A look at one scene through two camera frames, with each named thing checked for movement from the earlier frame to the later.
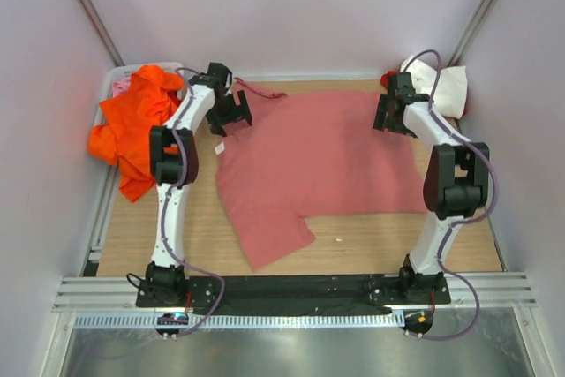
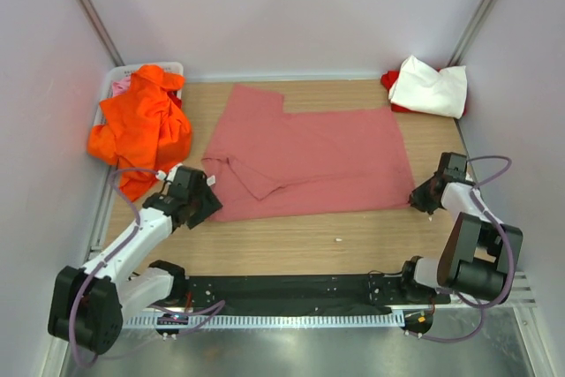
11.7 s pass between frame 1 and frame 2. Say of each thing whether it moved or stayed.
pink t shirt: moved
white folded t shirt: stayed
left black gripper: moved
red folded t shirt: stayed
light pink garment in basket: stayed
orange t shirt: stayed
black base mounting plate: stayed
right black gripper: moved
